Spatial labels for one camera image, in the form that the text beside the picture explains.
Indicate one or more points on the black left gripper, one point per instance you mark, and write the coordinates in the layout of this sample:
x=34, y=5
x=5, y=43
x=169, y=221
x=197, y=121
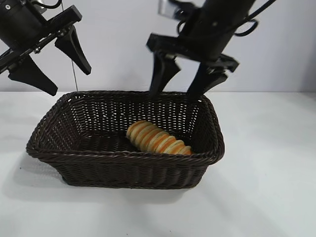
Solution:
x=17, y=22

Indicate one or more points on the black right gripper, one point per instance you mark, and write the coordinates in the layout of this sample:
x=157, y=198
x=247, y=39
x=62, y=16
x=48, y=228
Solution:
x=212, y=32

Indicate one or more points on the long striped bread loaf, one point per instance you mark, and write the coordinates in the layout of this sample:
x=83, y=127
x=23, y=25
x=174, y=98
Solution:
x=155, y=140

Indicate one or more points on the dark brown wicker basket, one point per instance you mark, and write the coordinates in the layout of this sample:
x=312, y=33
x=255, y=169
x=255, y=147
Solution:
x=123, y=170

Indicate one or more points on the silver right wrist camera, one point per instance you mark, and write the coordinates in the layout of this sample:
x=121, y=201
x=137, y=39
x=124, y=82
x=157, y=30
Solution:
x=168, y=8

